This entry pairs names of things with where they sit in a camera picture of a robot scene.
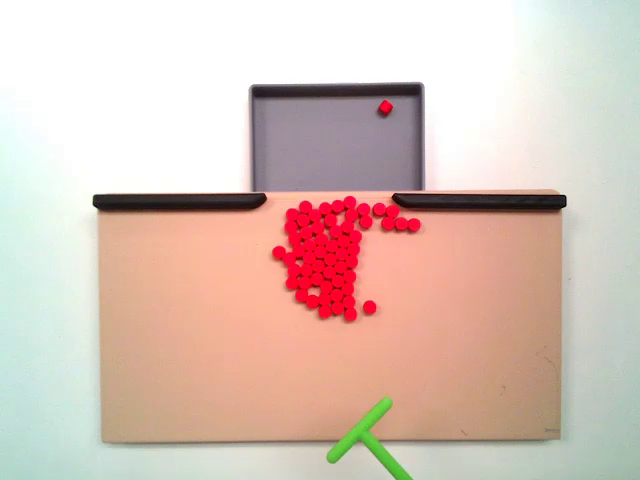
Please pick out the green T-shaped pusher tool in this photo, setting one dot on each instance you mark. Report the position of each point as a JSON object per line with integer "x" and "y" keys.
{"x": 360, "y": 430}

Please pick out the grey shallow tray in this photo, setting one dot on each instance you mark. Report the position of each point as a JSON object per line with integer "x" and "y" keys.
{"x": 325, "y": 150}

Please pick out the beige flat board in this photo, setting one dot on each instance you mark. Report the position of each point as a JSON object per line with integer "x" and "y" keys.
{"x": 200, "y": 350}

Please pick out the black guide rail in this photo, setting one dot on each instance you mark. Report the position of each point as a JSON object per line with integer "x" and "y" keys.
{"x": 480, "y": 201}
{"x": 175, "y": 201}

